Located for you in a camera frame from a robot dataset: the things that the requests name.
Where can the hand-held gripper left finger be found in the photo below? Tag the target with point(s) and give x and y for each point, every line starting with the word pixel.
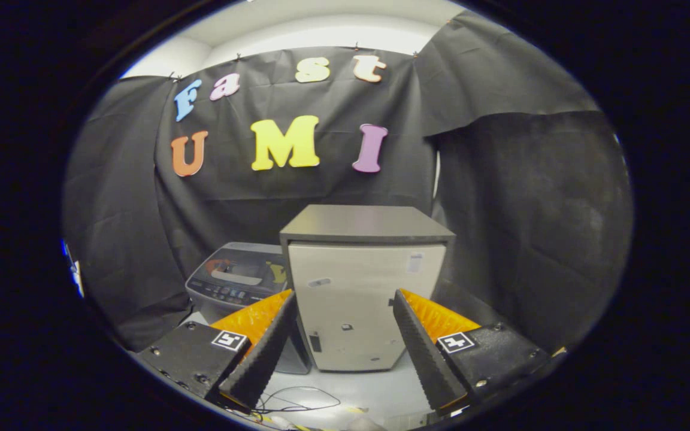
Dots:
pixel 264 353

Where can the beige cabinet with dark top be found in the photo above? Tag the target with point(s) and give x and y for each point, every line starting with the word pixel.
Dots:
pixel 357 287

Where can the grey washing machine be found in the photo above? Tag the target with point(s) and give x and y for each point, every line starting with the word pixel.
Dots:
pixel 201 296

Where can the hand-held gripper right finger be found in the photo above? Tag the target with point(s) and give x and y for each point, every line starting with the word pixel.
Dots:
pixel 423 356

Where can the black backdrop cloth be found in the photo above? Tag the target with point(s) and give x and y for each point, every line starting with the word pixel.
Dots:
pixel 518 227

